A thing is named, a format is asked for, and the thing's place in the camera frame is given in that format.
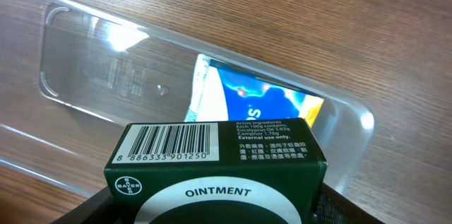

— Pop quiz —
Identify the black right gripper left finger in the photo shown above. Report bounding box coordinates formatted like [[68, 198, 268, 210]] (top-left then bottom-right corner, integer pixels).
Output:
[[51, 187, 113, 224]]

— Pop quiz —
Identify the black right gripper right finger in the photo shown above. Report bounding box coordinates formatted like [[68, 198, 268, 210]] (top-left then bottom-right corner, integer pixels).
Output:
[[314, 183, 383, 224]]

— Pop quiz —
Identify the dark green ointment box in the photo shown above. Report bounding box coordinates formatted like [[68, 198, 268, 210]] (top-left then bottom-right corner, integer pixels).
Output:
[[104, 118, 328, 223]]

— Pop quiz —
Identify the blue VapoDrops box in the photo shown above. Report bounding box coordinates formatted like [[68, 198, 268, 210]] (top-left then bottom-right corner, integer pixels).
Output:
[[213, 60, 324, 126]]

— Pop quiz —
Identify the white and blue medicine box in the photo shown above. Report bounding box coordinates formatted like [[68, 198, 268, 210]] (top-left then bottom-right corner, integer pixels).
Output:
[[184, 54, 228, 122]]

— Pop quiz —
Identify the clear plastic container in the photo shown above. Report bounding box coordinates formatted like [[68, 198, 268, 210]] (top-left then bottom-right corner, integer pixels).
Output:
[[1, 0, 375, 197]]

